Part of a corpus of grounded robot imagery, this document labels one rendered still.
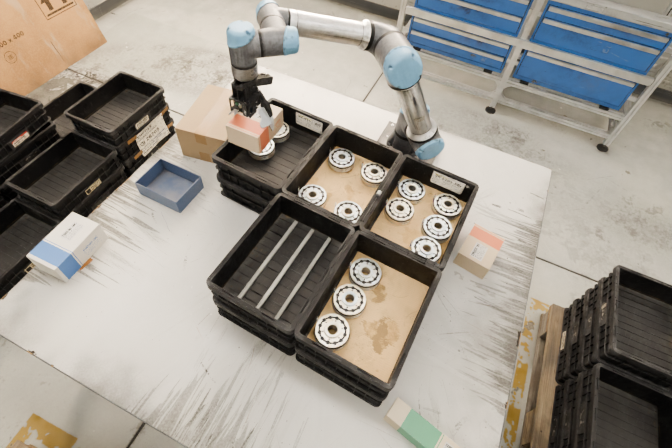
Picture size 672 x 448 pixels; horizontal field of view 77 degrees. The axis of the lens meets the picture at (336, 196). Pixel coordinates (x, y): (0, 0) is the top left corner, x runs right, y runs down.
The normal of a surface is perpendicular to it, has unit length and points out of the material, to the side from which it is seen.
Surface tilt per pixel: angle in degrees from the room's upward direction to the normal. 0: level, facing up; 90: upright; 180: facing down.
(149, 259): 0
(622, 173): 0
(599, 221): 0
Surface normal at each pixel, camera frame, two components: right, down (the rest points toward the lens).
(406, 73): 0.22, 0.69
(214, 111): 0.07, -0.61
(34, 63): 0.88, 0.17
